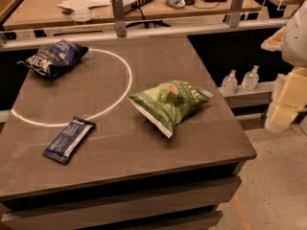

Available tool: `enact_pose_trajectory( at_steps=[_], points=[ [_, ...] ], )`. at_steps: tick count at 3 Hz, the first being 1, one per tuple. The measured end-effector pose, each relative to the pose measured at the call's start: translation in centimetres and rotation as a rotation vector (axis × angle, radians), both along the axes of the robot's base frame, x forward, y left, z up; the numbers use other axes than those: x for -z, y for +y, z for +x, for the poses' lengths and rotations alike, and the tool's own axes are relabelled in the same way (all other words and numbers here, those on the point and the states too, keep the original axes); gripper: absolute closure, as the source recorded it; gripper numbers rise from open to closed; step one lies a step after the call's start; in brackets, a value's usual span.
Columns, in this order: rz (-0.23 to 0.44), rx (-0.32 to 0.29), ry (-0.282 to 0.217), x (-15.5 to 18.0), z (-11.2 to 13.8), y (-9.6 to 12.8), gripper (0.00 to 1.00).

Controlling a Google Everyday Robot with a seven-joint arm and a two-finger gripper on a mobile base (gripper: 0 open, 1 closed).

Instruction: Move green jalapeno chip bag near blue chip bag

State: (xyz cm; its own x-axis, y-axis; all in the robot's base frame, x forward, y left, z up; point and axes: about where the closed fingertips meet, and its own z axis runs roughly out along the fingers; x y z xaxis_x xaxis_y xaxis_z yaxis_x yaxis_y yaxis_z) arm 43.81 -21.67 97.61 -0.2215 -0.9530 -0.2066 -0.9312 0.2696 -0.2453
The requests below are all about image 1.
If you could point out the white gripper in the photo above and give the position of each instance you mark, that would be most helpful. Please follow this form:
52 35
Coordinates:
295 42

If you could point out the green jalapeno chip bag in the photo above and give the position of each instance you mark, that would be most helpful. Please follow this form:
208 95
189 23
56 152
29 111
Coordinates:
169 103

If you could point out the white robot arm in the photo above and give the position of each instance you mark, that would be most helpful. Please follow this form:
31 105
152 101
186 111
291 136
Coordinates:
294 44

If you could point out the blue chip bag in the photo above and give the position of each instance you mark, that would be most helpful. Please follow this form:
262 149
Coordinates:
54 60

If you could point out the right clear sanitizer bottle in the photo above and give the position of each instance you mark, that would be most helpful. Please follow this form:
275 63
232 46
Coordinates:
251 78

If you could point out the clear sanitizer bottle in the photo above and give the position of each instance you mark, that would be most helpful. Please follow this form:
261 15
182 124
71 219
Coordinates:
229 83
251 78

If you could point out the left clear sanitizer bottle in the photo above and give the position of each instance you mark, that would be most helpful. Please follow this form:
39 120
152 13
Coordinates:
229 83

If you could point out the blue white packet on desk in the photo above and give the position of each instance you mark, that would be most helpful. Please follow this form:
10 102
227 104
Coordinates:
176 3

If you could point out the grey power strip box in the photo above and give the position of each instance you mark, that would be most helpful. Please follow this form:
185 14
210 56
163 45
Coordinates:
131 5

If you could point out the white round lid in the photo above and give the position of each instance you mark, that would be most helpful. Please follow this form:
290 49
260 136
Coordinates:
82 15

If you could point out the white papers on desk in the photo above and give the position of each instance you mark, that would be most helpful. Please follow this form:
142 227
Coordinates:
73 4

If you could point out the blue snack bar wrapper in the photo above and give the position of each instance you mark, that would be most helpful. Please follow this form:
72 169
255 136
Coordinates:
60 150

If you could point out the upper wooden drawer front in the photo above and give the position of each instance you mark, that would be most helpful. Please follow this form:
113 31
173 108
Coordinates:
191 206

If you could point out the right grey metal post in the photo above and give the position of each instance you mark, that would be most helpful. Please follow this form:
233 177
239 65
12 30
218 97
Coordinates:
235 13

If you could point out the grey metal post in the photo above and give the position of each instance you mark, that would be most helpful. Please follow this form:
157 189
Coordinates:
235 13
119 18

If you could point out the left grey metal post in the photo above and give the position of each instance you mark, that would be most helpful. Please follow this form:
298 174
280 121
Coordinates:
119 18

